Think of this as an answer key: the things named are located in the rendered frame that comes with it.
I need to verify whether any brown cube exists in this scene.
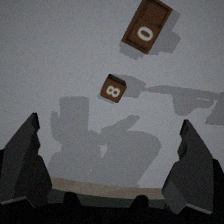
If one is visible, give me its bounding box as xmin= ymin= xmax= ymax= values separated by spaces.
xmin=127 ymin=18 xmax=161 ymax=50
xmin=100 ymin=74 xmax=127 ymax=103

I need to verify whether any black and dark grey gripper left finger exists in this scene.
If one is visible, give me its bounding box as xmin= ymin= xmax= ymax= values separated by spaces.
xmin=0 ymin=113 xmax=52 ymax=224

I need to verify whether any brown wooden tray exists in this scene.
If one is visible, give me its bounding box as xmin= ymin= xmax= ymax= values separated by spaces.
xmin=121 ymin=0 xmax=173 ymax=55

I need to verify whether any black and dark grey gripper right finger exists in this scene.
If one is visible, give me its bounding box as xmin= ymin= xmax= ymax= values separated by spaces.
xmin=162 ymin=119 xmax=224 ymax=224

